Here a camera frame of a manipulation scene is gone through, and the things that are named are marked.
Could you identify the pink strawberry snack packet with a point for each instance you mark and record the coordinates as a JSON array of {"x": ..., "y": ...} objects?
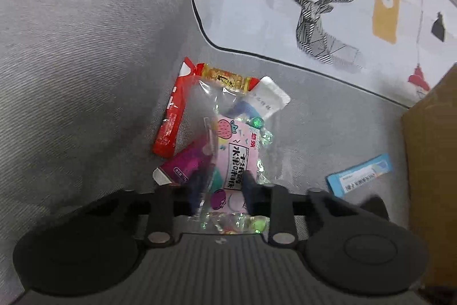
[{"x": 232, "y": 155}]

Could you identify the long red snack packet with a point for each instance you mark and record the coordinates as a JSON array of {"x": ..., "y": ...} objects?
[{"x": 171, "y": 126}]

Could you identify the gold snack packet red ends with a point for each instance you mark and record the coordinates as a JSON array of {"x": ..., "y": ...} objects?
[{"x": 225, "y": 76}]

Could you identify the cardboard box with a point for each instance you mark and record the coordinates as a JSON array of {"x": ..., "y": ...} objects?
[{"x": 432, "y": 165}]

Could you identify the magenta snack packet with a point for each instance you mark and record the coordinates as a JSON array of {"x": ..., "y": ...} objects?
[{"x": 185, "y": 160}]

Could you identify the light blue snack packet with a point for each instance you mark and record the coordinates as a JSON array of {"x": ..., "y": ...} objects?
[{"x": 357, "y": 176}]

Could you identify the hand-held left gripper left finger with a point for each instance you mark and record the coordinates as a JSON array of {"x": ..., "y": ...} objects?
[{"x": 198, "y": 190}]

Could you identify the white and blue snack packet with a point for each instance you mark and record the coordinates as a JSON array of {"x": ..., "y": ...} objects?
[{"x": 267, "y": 97}]

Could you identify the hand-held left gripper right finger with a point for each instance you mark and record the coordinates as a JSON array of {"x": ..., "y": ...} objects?
[{"x": 250, "y": 194}]

